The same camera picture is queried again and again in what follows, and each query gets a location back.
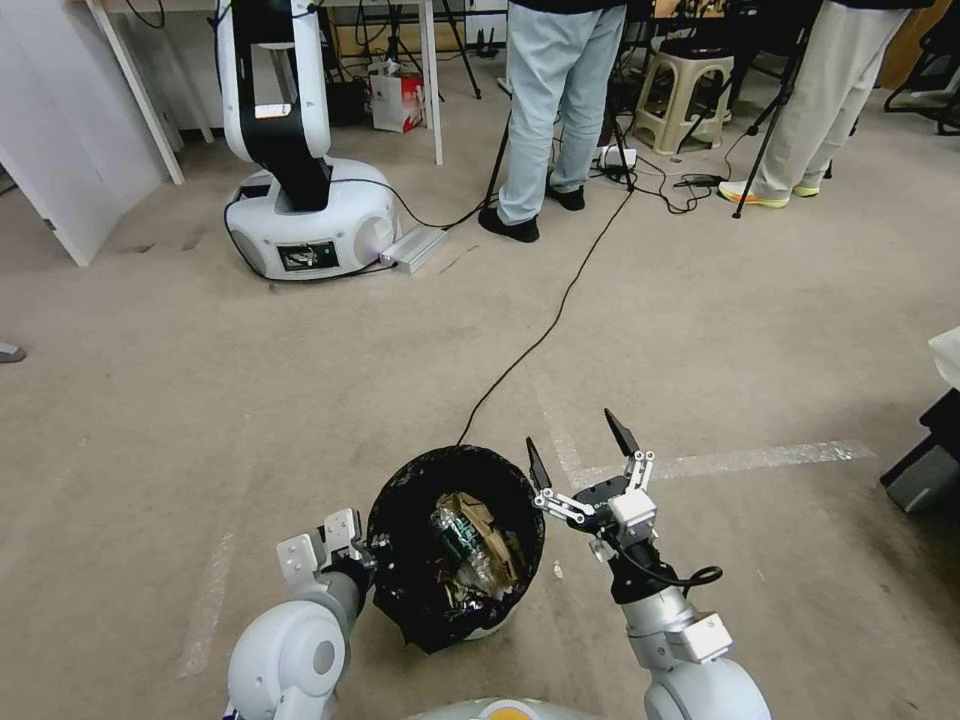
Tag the person in black shoes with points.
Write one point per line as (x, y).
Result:
(540, 90)

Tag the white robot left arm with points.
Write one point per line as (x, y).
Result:
(289, 645)

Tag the black router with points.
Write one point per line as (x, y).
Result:
(481, 41)

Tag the black power adapter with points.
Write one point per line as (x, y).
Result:
(699, 181)

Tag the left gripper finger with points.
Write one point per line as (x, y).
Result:
(377, 550)

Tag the trash bin with black bag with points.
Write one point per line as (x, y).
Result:
(405, 525)

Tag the grey flat object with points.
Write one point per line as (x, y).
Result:
(11, 352)

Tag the black office chair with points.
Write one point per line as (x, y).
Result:
(926, 82)

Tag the crumpled garbage pile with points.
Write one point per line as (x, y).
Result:
(480, 544)

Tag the person in yellow shoes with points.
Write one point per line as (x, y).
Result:
(817, 97)

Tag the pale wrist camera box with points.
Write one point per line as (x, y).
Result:
(632, 515)

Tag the white and black standing robot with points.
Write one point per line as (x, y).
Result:
(292, 112)

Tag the white cloth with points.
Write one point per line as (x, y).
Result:
(946, 356)

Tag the white board panel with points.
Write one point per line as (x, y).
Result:
(67, 127)

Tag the red and white bag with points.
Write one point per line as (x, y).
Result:
(397, 97)

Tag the black box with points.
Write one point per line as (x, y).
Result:
(926, 457)

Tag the silver metal box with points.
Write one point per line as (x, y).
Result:
(412, 251)

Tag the white robot front shell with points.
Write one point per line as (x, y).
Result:
(495, 709)

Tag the white desk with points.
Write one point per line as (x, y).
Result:
(431, 82)

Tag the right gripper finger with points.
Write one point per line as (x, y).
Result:
(538, 469)
(621, 433)

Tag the white power strip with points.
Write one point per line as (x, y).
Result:
(616, 156)

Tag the beige plastic stool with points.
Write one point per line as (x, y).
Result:
(679, 97)

